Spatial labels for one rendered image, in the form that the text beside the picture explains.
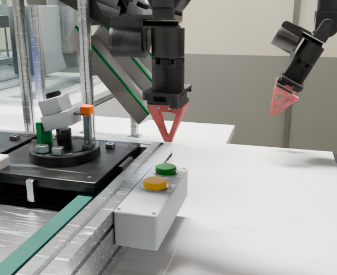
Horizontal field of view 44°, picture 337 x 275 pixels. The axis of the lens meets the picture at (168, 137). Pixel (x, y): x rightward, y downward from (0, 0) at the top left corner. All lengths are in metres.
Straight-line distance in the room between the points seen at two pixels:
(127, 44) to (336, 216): 0.52
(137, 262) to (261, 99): 3.17
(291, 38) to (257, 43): 2.61
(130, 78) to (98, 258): 0.62
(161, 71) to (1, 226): 0.36
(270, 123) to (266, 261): 3.15
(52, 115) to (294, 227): 0.51
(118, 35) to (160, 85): 0.11
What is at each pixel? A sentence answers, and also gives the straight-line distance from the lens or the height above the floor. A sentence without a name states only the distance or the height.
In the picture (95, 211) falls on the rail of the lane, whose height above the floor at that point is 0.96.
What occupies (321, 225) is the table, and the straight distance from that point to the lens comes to 0.87.
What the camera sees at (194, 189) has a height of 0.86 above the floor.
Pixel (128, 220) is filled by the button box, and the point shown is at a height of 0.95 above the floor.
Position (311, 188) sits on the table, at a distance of 1.03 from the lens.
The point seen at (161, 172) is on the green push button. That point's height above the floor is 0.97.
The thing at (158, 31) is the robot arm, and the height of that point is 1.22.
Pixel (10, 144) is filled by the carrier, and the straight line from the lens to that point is 0.99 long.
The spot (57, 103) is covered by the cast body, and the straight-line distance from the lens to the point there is 0.83.
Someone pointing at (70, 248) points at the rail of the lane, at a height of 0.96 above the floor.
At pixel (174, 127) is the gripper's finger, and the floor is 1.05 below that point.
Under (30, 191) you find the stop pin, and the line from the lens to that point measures 0.78.
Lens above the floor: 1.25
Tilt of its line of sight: 16 degrees down
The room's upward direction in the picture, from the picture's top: straight up
